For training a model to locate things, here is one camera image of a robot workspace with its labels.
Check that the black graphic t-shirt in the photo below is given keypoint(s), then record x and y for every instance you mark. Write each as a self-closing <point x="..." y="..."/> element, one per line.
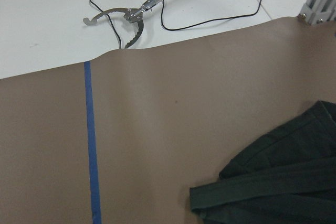
<point x="285" y="176"/>

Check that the aluminium frame post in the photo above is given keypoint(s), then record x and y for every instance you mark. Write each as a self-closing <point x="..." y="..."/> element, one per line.
<point x="318" y="11"/>

